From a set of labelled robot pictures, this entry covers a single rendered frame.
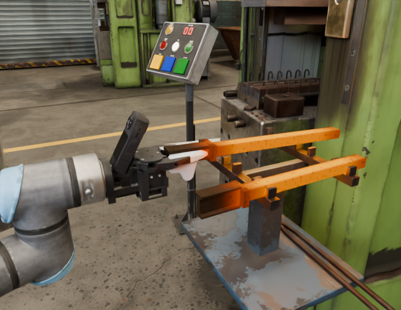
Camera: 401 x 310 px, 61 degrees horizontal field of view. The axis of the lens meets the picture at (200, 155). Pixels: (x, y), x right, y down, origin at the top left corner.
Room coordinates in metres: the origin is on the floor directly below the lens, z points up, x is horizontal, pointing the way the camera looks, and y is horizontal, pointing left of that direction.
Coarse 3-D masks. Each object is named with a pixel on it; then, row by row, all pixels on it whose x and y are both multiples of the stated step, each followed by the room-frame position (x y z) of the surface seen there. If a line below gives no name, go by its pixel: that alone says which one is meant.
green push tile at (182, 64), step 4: (180, 60) 1.71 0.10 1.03; (184, 60) 1.69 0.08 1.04; (188, 60) 1.68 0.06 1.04; (180, 64) 1.70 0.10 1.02; (184, 64) 1.68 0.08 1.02; (176, 68) 1.70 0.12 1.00; (180, 68) 1.68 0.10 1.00; (184, 68) 1.67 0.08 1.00; (176, 72) 1.69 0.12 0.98; (180, 72) 1.67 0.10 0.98; (184, 72) 1.66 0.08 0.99
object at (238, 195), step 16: (336, 160) 0.68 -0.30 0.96; (352, 160) 0.68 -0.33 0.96; (272, 176) 0.61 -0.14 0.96; (288, 176) 0.61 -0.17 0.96; (304, 176) 0.61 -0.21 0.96; (320, 176) 0.63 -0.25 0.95; (208, 192) 0.52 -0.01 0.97; (224, 192) 0.53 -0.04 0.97; (240, 192) 0.54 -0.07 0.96; (256, 192) 0.56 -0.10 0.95; (208, 208) 0.52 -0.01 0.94; (224, 208) 0.53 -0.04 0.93
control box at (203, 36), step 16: (176, 32) 1.86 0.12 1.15; (192, 32) 1.77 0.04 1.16; (208, 32) 1.72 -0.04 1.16; (160, 48) 1.88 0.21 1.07; (192, 48) 1.71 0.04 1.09; (208, 48) 1.72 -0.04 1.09; (176, 64) 1.73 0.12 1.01; (192, 64) 1.66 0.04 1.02; (176, 80) 1.78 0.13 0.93; (192, 80) 1.65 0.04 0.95
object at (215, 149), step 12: (288, 132) 0.78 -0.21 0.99; (300, 132) 0.78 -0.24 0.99; (312, 132) 0.78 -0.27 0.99; (324, 132) 0.79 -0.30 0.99; (336, 132) 0.81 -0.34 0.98; (192, 144) 0.66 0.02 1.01; (204, 144) 0.66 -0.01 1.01; (216, 144) 0.67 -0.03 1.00; (228, 144) 0.68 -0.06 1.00; (240, 144) 0.68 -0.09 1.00; (252, 144) 0.70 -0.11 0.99; (264, 144) 0.71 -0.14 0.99; (276, 144) 0.73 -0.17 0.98; (288, 144) 0.74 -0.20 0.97; (168, 156) 0.62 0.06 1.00
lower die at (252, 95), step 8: (272, 80) 1.44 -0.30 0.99; (280, 80) 1.39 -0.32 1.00; (312, 80) 1.39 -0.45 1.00; (240, 88) 1.41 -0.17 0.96; (248, 88) 1.34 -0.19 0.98; (256, 88) 1.28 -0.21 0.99; (264, 88) 1.27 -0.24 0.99; (272, 88) 1.27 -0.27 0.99; (280, 88) 1.28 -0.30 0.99; (296, 88) 1.30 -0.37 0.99; (304, 88) 1.31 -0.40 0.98; (312, 88) 1.32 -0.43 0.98; (240, 96) 1.41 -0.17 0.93; (248, 96) 1.34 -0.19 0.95; (256, 96) 1.27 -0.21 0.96; (256, 104) 1.27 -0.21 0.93; (304, 104) 1.32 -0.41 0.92; (312, 104) 1.33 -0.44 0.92
